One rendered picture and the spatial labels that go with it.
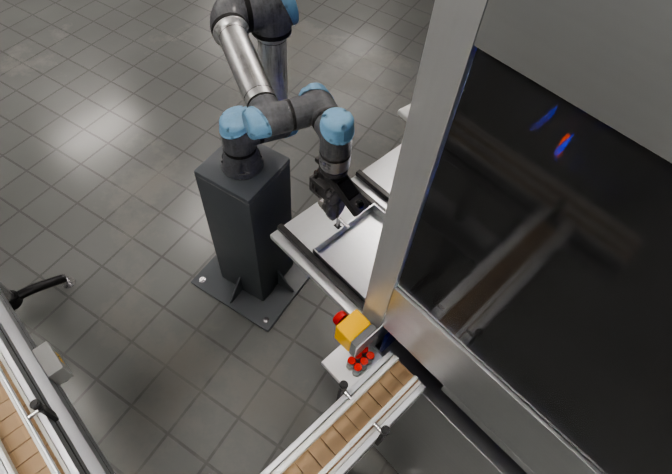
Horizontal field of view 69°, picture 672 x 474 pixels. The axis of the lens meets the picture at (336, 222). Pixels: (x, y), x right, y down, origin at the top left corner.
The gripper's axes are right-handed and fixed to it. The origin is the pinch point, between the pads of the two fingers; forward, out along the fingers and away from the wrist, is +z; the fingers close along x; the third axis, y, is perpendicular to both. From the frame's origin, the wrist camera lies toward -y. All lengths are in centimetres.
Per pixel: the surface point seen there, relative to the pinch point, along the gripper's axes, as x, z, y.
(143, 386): 66, 104, 40
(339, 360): 22.0, 16.3, -26.2
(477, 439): 11, 16, -63
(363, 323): 15.8, 1.2, -26.8
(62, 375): 81, 54, 39
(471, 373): 12, -12, -52
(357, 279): 1.6, 16.1, -12.3
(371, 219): -17.0, 16.1, 0.1
